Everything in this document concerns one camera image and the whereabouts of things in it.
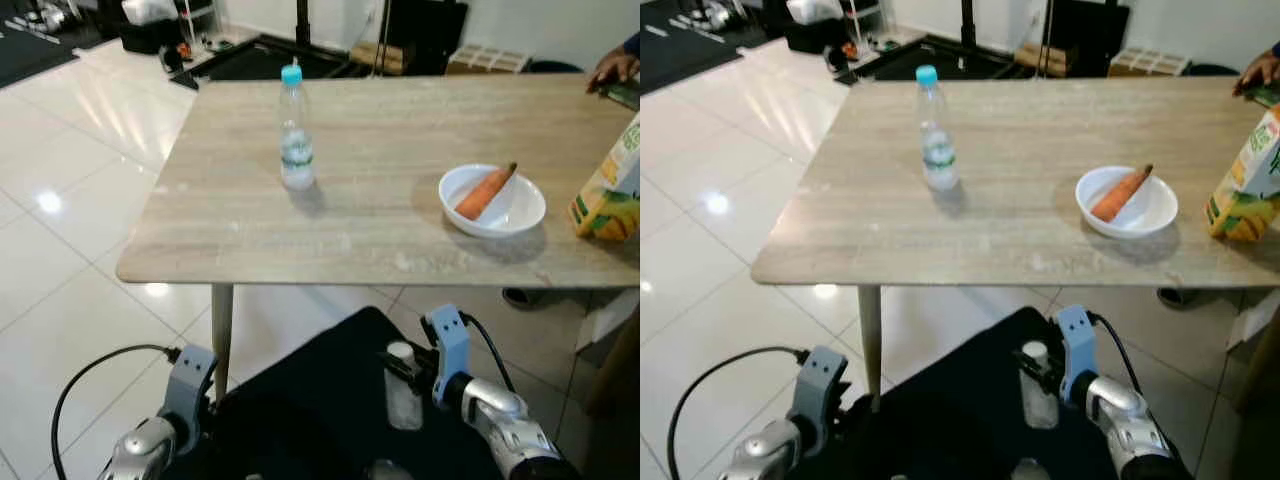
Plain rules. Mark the small white cap bottle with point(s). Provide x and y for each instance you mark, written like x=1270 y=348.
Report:
x=1038 y=405
x=403 y=405

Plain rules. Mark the person's hand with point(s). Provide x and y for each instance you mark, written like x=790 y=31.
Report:
x=618 y=72
x=1262 y=75

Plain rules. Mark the large black floor mat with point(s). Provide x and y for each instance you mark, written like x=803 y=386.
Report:
x=960 y=420
x=320 y=420

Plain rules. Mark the grey robot right foot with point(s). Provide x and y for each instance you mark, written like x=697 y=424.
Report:
x=385 y=471
x=1030 y=470

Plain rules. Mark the dark slipper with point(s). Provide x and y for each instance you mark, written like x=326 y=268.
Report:
x=524 y=298
x=1177 y=298

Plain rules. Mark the white ceramic bowl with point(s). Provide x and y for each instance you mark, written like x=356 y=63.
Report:
x=510 y=215
x=1145 y=218

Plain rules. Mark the orange carrot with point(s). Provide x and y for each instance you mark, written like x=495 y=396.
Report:
x=1118 y=195
x=480 y=195

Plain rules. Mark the blue cap water bottle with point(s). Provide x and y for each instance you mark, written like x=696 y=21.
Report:
x=297 y=150
x=938 y=150

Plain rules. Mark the light wooden table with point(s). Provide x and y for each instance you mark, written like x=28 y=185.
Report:
x=380 y=130
x=1010 y=130

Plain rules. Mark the small brown cardboard box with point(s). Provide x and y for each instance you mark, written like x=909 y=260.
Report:
x=1032 y=58
x=368 y=57

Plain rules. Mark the black stand base platform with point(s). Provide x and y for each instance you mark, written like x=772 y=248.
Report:
x=920 y=62
x=250 y=62

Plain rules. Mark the cardboard box white foam blocks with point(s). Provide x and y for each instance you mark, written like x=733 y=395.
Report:
x=490 y=58
x=1150 y=62

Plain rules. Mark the black cabinet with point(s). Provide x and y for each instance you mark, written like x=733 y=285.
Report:
x=1090 y=30
x=430 y=30

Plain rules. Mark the dark round bin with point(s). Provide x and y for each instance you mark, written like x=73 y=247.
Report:
x=1212 y=70
x=555 y=67

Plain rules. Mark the black stand pole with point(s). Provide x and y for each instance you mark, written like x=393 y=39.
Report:
x=303 y=20
x=969 y=20

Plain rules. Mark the small orange black device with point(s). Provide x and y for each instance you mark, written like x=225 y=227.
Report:
x=842 y=57
x=174 y=57

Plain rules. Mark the black storage bin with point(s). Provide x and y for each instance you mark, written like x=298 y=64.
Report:
x=152 y=40
x=818 y=40

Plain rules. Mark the white plastic bag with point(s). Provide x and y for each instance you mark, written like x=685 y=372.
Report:
x=150 y=10
x=815 y=10

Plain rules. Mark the dark carpet with white marks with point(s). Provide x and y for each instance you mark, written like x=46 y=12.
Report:
x=670 y=40
x=30 y=45

